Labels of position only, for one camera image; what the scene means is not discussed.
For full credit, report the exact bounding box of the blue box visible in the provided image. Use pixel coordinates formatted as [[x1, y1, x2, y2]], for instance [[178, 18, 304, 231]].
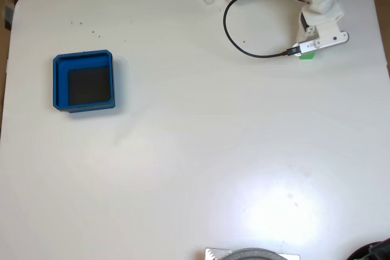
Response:
[[52, 49, 116, 114]]

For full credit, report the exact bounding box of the black round object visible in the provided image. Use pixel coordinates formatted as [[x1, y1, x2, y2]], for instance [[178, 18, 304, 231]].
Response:
[[347, 237, 390, 260]]

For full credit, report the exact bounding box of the dark grey round base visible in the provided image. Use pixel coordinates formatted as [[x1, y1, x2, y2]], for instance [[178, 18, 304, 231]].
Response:
[[224, 247, 289, 260]]

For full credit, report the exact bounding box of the silver gripper camera box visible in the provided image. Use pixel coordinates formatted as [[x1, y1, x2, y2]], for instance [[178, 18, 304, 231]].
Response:
[[293, 30, 350, 57]]

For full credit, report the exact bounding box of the black USB cable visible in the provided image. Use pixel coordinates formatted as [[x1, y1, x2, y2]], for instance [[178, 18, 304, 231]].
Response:
[[223, 0, 302, 59]]

